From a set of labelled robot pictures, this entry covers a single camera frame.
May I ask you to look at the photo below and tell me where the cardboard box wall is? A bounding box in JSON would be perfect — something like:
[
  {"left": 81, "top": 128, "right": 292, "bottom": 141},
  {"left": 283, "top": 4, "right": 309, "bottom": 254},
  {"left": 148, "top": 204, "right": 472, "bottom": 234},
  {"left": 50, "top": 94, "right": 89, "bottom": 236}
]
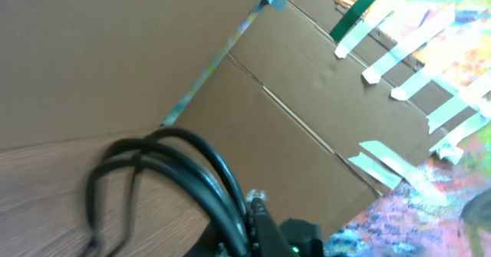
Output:
[{"left": 0, "top": 0, "right": 480, "bottom": 239}]

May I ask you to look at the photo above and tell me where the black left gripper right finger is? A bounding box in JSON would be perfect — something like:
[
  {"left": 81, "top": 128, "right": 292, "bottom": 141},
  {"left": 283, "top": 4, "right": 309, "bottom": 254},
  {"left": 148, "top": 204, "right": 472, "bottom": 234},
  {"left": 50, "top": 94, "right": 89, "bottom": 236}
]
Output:
[{"left": 247, "top": 189, "right": 298, "bottom": 257}]

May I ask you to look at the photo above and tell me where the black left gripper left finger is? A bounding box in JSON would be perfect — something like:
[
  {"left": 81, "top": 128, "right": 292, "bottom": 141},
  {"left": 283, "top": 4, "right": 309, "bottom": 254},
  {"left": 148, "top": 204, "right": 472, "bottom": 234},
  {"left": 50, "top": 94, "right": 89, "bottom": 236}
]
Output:
[{"left": 184, "top": 222, "right": 229, "bottom": 257}]

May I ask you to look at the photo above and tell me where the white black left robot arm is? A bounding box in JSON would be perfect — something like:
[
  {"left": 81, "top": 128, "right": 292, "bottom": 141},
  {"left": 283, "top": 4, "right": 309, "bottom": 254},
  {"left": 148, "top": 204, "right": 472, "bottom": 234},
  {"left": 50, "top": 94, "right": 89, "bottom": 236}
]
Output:
[{"left": 185, "top": 189, "right": 324, "bottom": 257}]

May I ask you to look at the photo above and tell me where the black cable bundle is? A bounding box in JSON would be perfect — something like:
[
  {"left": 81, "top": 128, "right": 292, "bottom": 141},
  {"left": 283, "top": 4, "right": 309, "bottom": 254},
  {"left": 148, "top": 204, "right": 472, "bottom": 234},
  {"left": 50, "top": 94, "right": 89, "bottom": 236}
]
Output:
[{"left": 84, "top": 127, "right": 250, "bottom": 257}]

